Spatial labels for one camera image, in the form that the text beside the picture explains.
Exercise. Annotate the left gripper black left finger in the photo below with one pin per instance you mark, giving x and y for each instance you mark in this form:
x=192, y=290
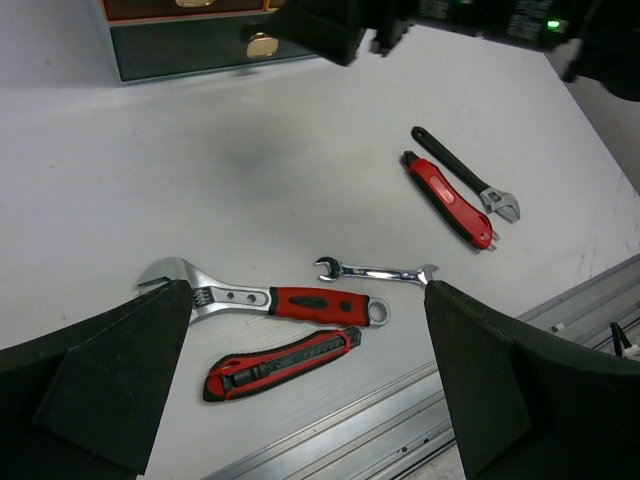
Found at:
x=86, y=401

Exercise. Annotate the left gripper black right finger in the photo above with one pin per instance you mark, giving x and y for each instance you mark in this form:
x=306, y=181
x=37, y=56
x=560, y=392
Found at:
x=525, y=404

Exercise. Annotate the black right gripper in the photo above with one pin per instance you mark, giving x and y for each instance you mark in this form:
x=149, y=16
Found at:
x=608, y=31

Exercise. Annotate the red black utility knife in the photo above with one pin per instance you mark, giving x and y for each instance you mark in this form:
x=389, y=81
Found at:
x=238, y=376

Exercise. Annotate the red handled adjustable wrench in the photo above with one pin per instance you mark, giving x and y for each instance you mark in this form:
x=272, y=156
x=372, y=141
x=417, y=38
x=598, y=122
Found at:
x=316, y=305

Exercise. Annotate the chrome open-end wrench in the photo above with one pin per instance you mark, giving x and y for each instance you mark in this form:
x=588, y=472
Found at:
x=336, y=269

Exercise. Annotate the black handled adjustable wrench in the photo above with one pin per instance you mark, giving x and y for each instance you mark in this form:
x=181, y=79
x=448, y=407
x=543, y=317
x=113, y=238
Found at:
x=494, y=200

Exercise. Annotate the dark bottom drawer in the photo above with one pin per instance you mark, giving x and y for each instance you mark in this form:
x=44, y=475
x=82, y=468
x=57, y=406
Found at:
x=156, y=50

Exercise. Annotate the teal drawer cabinet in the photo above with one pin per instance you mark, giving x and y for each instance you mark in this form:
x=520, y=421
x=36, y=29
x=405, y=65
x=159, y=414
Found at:
x=114, y=13

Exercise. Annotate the aluminium rail frame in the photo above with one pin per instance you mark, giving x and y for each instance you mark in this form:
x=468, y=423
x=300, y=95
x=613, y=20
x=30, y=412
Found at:
x=405, y=424

